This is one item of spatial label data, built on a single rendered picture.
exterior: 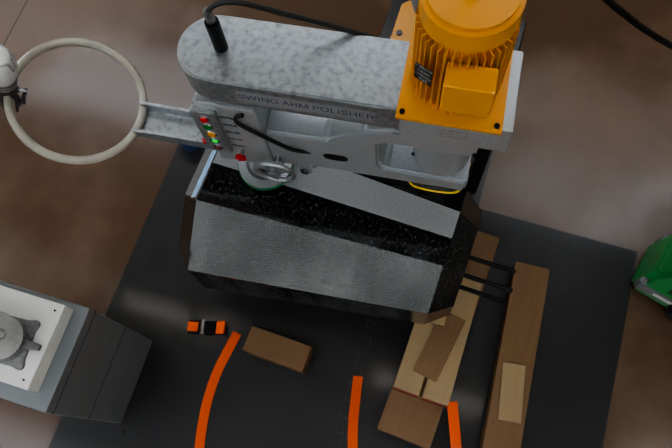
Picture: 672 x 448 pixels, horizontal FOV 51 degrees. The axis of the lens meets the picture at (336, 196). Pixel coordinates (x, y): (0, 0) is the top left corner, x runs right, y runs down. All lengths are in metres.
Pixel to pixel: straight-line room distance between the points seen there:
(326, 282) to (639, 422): 1.60
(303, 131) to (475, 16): 0.84
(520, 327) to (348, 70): 1.78
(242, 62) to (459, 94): 0.66
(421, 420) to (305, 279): 0.86
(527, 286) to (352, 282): 0.98
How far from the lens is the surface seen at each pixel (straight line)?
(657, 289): 3.52
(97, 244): 3.80
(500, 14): 1.58
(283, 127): 2.23
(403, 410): 3.23
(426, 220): 2.70
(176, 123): 2.68
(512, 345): 3.34
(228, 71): 2.00
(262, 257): 2.82
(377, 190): 2.73
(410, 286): 2.71
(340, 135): 2.16
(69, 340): 2.85
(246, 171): 2.75
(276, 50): 2.01
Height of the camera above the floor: 3.37
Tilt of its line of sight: 69 degrees down
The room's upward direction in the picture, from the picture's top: 9 degrees counter-clockwise
